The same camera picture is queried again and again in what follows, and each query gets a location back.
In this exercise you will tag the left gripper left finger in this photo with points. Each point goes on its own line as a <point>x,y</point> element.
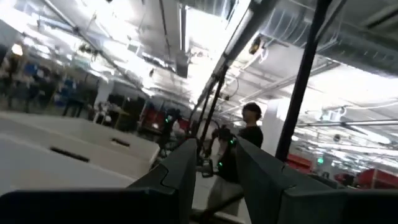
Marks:
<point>174,186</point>

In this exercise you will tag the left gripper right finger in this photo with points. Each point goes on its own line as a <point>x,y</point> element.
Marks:
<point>273,193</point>

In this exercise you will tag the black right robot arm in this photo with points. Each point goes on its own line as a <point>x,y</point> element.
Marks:
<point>225,155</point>

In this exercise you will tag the person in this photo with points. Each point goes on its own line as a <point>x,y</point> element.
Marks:
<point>252,133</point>

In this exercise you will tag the black thin stand pole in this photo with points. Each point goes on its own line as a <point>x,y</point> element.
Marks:
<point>213,105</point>

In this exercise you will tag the white mesh basket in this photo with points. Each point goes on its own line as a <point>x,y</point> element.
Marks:
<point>93,137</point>

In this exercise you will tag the overhead LED light bar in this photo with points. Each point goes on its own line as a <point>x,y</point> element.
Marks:
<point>239,34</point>

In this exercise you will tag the black frame post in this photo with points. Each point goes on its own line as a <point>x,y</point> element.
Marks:
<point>300,84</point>

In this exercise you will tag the overhead camera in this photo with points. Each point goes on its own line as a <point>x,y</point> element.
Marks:
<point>255,45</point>

